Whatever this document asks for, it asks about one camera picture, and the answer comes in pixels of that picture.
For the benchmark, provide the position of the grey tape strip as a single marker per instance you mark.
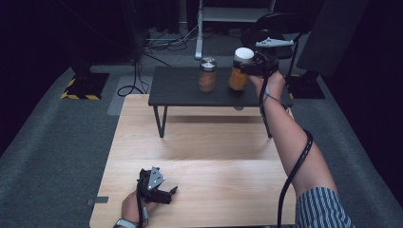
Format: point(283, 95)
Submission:
point(99, 200)

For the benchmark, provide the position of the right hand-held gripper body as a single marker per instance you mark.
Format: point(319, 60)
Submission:
point(264, 61)

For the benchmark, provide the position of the striped shirt sleeve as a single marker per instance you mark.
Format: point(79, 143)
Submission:
point(320, 209)

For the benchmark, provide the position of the silver-lid glass jar brown powder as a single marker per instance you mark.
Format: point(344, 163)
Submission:
point(207, 79)

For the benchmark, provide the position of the striped-edge black stand base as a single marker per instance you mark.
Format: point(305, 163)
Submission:
point(87, 85)

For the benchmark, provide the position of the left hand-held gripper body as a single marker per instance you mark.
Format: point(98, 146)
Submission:
point(152, 183)

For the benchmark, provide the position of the black riser shelf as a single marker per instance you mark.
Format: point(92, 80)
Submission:
point(183, 88)

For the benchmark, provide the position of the black chair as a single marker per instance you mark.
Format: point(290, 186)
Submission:
point(278, 25)

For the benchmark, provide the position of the wristwatch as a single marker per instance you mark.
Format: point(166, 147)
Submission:
point(124, 224)

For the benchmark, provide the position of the grey floor mat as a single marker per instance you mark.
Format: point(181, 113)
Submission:
point(126, 95)

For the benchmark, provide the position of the person's left hand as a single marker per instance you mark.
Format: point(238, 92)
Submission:
point(131, 205)

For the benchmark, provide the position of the white metal stand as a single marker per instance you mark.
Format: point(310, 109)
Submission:
point(202, 19)

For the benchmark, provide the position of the white-lid glass jar orange powder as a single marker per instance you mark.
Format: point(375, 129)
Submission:
point(237, 80)

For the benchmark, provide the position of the person's right hand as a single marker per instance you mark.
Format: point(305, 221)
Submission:
point(274, 84)

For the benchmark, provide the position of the dark panel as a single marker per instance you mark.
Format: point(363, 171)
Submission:
point(332, 34)

